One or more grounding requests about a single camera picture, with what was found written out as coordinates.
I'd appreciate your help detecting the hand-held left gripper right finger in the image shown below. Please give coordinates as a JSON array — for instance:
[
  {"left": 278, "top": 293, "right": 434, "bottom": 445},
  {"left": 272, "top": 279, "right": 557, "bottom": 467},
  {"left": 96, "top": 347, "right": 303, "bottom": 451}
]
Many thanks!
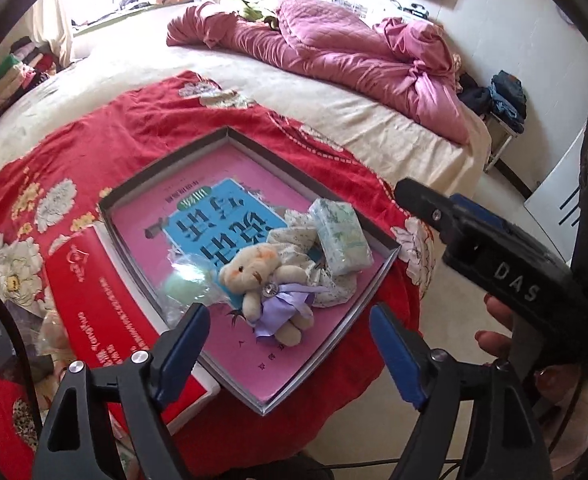
[{"left": 369, "top": 304, "right": 542, "bottom": 480}]

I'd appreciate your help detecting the red floral blanket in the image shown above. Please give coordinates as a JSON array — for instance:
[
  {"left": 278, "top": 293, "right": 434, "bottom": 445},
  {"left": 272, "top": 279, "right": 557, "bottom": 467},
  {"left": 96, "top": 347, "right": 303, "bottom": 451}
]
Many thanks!
[{"left": 0, "top": 70, "right": 435, "bottom": 480}]

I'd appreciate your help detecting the person's right forearm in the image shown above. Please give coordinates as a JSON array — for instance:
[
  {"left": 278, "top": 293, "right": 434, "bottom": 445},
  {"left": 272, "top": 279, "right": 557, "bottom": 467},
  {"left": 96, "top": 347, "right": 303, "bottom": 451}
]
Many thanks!
[{"left": 534, "top": 410, "right": 588, "bottom": 480}]

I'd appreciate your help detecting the green puff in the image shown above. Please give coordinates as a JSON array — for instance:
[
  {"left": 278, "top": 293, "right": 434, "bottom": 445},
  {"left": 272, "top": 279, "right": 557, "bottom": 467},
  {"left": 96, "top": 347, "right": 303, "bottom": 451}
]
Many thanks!
[{"left": 161, "top": 255, "right": 235, "bottom": 321}]

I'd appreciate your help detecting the white floral cloth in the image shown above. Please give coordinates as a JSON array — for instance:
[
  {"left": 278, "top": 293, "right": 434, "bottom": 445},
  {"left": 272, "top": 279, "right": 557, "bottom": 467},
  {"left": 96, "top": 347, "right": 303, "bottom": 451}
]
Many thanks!
[{"left": 266, "top": 210, "right": 357, "bottom": 308}]

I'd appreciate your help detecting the stack of folded clothes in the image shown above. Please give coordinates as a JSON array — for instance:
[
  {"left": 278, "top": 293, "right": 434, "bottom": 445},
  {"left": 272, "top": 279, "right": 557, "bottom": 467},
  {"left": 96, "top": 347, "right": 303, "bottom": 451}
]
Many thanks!
[{"left": 0, "top": 35, "right": 60, "bottom": 121}]

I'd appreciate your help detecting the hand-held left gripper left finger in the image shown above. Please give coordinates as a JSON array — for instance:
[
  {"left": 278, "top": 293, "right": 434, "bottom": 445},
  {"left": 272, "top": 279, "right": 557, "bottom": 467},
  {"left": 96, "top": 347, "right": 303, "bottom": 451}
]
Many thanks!
[{"left": 33, "top": 304, "right": 211, "bottom": 480}]

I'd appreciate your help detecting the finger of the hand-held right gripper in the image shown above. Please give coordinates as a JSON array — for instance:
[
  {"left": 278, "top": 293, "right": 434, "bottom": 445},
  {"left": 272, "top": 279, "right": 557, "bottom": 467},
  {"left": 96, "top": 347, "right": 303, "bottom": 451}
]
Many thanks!
[
  {"left": 395, "top": 178, "right": 462, "bottom": 261},
  {"left": 451, "top": 194, "right": 505, "bottom": 233}
]

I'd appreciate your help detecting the red tissue pack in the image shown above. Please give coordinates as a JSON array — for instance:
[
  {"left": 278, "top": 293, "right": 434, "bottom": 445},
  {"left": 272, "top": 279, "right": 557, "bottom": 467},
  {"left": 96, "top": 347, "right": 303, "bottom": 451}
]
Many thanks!
[{"left": 44, "top": 227, "right": 221, "bottom": 436}]

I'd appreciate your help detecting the person's right hand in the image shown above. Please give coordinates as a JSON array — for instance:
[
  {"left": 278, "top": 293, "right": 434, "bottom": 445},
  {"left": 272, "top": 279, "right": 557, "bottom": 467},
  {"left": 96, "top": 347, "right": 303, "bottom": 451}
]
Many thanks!
[{"left": 476, "top": 294, "right": 588, "bottom": 423}]

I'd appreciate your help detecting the white stool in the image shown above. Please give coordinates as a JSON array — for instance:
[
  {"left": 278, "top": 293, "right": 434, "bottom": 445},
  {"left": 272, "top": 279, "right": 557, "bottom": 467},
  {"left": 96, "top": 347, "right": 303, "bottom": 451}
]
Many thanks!
[{"left": 484, "top": 110, "right": 520, "bottom": 173}]

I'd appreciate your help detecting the pile of dark clothes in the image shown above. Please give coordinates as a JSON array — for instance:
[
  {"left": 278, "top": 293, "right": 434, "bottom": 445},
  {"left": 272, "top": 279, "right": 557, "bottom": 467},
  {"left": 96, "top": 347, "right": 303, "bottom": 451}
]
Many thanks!
[{"left": 459, "top": 71, "right": 527, "bottom": 133}]

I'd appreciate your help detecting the pink quilt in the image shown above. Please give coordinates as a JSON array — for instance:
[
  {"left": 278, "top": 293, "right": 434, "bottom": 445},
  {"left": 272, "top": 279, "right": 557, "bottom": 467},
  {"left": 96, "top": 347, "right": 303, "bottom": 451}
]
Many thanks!
[{"left": 166, "top": 0, "right": 472, "bottom": 145}]

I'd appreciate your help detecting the black cable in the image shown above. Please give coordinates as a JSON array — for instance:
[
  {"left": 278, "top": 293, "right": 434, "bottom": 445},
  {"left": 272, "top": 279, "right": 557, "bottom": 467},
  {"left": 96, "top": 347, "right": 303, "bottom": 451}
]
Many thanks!
[{"left": 0, "top": 275, "right": 42, "bottom": 441}]

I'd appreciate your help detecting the green pocket tissue pack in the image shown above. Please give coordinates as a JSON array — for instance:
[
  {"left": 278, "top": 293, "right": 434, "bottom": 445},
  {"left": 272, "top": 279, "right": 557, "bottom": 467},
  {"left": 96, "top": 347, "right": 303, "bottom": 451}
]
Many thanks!
[{"left": 308, "top": 198, "right": 374, "bottom": 277}]

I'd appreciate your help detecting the white panel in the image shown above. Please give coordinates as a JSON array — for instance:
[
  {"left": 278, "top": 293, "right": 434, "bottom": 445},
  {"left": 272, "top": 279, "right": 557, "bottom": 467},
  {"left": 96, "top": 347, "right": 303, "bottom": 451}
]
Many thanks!
[{"left": 524, "top": 95, "right": 588, "bottom": 261}]

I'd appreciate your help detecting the pink picture book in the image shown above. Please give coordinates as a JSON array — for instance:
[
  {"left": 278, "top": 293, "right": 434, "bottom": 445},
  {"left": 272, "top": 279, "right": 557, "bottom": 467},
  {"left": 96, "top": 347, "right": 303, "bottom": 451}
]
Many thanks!
[{"left": 111, "top": 144, "right": 390, "bottom": 406}]

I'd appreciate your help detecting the green cloth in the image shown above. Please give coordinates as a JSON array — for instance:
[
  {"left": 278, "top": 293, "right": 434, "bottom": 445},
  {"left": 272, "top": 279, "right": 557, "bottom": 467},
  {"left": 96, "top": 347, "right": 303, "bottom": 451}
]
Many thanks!
[{"left": 221, "top": 0, "right": 280, "bottom": 28}]

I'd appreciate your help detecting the bed with cream sheet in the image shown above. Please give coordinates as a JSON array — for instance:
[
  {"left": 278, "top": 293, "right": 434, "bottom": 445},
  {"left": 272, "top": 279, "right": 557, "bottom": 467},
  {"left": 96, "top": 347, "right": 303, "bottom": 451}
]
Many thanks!
[{"left": 0, "top": 2, "right": 492, "bottom": 311}]

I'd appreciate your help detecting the teddy bear purple dress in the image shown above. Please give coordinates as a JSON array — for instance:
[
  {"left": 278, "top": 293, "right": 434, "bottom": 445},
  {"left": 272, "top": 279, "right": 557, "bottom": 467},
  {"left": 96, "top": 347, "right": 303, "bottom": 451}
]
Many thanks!
[{"left": 219, "top": 244, "right": 315, "bottom": 347}]

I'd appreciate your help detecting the white curtain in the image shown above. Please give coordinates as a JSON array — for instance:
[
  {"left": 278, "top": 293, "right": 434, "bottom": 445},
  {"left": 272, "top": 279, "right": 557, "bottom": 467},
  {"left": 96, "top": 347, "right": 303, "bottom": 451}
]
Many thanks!
[{"left": 34, "top": 0, "right": 75, "bottom": 68}]

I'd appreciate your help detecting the beige puff in plastic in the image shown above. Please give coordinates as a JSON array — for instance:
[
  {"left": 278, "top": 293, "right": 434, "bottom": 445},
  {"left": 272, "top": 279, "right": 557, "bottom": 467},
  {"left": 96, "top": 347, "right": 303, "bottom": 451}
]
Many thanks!
[{"left": 36, "top": 307, "right": 82, "bottom": 361}]

